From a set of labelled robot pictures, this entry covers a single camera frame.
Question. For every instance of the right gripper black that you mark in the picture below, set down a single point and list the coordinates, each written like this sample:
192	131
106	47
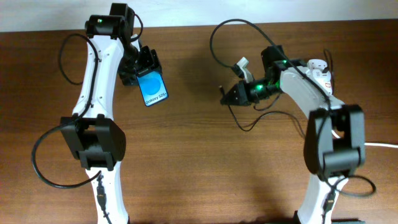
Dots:
241	94

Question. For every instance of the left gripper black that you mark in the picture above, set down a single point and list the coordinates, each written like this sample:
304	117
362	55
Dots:
152	63

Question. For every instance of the blue Galaxy smartphone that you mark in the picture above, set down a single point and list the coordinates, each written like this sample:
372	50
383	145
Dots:
152	88

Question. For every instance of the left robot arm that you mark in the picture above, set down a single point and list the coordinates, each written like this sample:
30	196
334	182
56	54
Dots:
91	134

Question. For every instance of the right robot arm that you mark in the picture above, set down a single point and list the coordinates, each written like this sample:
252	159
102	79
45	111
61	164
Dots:
334	144

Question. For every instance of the white USB charger plug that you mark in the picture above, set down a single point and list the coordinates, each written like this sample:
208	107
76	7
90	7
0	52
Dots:
321	75

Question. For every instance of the white power strip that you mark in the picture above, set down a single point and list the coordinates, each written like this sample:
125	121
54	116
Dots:
321	64

